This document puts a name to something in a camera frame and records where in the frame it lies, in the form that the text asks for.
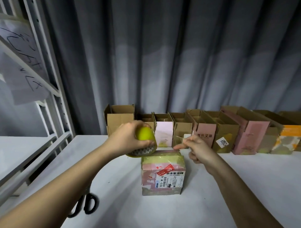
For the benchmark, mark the brown box with barcode label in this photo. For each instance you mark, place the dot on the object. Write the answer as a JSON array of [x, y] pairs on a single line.
[[117, 117]]

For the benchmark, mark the handwritten paper sheet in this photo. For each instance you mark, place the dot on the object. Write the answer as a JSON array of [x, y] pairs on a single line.
[[28, 87], [21, 47]]

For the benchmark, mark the person's left forearm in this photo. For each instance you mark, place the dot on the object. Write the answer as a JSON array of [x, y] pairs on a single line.
[[51, 192]]

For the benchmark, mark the yellow tape roll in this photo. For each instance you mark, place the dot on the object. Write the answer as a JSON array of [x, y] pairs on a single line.
[[146, 134]]

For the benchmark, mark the person's left hand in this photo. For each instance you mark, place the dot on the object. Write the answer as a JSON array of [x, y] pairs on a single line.
[[123, 138]]

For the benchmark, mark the white metal shelf rack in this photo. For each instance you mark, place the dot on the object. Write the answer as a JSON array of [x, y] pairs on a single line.
[[59, 94]]

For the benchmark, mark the person's right forearm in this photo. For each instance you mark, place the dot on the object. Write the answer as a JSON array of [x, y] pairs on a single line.
[[247, 197]]

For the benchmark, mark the orange and white carton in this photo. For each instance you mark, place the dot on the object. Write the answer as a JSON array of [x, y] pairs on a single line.
[[287, 138]]

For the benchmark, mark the brown box with white label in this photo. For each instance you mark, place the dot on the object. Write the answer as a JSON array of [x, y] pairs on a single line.
[[181, 129]]

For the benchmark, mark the person's right hand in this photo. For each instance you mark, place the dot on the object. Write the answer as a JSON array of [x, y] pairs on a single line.
[[200, 150]]

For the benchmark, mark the pink lettered cardboard box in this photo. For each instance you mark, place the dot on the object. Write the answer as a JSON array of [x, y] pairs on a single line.
[[204, 127], [249, 134]]

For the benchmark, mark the taped brown cardboard box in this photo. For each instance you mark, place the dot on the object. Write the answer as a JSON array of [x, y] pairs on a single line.
[[148, 120]]

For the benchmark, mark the pink green printed cardboard box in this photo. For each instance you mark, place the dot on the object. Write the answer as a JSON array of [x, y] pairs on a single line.
[[162, 176]]

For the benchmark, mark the pink and yellow printed box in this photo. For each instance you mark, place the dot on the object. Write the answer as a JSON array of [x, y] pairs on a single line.
[[164, 131]]

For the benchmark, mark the black scissors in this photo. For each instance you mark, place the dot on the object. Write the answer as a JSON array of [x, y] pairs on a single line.
[[87, 204]]

